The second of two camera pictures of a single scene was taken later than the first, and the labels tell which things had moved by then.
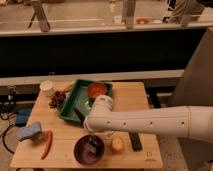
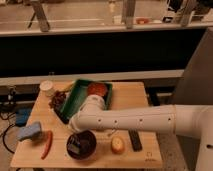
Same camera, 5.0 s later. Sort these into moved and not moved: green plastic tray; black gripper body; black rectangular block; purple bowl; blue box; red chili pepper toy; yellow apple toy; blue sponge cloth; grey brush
Moved: black gripper body; grey brush; purple bowl
Not moved: yellow apple toy; blue box; blue sponge cloth; red chili pepper toy; black rectangular block; green plastic tray
